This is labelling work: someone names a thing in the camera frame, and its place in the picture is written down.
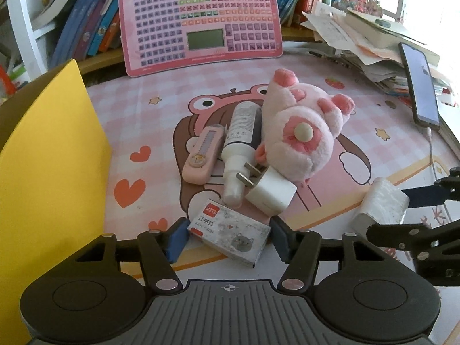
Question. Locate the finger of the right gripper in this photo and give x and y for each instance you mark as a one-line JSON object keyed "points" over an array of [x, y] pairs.
{"points": [[416, 237], [443, 189]]}

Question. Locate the white spray bottle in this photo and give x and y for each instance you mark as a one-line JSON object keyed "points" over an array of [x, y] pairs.
{"points": [[242, 139]]}

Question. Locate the yellow cardboard box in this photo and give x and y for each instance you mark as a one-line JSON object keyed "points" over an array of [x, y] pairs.
{"points": [[55, 160]]}

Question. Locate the pink keyboard learning toy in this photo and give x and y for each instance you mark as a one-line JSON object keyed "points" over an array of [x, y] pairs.
{"points": [[159, 35]]}

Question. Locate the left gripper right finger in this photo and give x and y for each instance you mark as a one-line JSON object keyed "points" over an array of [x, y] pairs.
{"points": [[300, 251]]}

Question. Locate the white bookshelf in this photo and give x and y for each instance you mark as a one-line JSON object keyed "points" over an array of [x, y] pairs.
{"points": [[37, 25]]}

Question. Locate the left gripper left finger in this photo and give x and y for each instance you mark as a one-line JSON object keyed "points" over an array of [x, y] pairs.
{"points": [[158, 250]]}

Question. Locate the staples box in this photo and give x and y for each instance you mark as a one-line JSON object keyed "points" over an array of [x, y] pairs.
{"points": [[231, 233]]}

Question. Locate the stack of papers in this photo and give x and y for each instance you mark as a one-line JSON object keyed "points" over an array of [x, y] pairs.
{"points": [[360, 34]]}

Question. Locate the row of blue books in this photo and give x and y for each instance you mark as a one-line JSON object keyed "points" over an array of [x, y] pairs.
{"points": [[78, 32]]}

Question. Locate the black smartphone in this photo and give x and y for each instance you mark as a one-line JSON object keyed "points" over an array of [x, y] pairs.
{"points": [[421, 87]]}

